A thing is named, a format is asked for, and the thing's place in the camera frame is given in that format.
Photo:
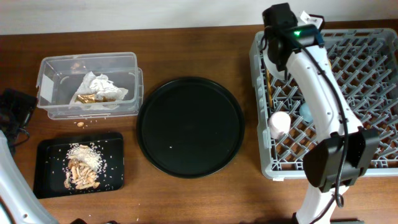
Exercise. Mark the wooden chopstick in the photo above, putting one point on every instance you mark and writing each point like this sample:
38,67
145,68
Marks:
269,89

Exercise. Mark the light blue plastic cup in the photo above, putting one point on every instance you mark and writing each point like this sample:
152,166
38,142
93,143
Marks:
305,113

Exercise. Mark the pink plastic cup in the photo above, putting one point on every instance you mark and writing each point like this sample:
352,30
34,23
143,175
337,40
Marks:
279,124

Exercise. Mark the white napkin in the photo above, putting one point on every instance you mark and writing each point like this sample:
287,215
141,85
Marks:
101,90

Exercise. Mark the gold snack wrapper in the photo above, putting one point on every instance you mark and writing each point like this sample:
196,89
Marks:
87,98

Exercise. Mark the food scraps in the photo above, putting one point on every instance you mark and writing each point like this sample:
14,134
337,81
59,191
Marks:
85,164

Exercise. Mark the grey plate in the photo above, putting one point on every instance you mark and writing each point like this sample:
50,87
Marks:
271,67

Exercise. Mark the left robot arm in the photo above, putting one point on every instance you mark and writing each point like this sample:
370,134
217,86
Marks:
18,202

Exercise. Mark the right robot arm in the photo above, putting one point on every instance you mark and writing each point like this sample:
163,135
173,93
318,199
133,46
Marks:
344,146

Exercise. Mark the grey dishwasher rack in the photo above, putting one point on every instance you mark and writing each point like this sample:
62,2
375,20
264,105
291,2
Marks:
364,63

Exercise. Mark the clear plastic waste bin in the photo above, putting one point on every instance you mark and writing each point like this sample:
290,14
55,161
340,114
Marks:
62,78

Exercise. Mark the round black tray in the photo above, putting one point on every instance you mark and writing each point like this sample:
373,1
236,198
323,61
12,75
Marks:
190,127

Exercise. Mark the black rectangular tray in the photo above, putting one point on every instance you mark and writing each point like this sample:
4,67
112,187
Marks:
49,174

